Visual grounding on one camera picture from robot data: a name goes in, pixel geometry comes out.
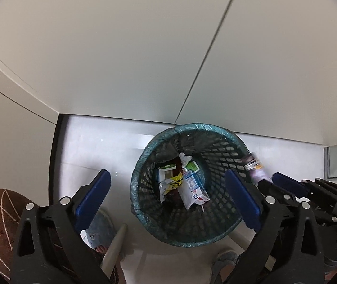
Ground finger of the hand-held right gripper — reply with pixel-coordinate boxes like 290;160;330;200
272;172;337;210
257;180;299;204

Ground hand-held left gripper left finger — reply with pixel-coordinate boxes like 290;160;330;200
9;169;112;284

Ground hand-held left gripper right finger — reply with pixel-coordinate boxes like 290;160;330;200
225;169;327;284

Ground plastic bottle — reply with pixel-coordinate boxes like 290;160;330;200
243;152;272;185

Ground dark mesh trash basket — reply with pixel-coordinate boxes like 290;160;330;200
130;123;256;247

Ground blue white milk carton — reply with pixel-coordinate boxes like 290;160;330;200
177;170;211;209

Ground teal garbage bag liner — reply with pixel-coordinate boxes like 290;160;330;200
130;123;256;247

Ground white tissue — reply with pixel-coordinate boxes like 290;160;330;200
179;152;193;168

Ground yellow snack wrapper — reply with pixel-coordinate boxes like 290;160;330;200
159;174;184;203

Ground green white cardboard box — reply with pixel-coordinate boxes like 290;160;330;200
157;161;201;184

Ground grey-blue slipper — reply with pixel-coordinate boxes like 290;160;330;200
211;247;240;284
81;210;127;262

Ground beige pole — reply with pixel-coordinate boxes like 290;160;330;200
100;223;129;279

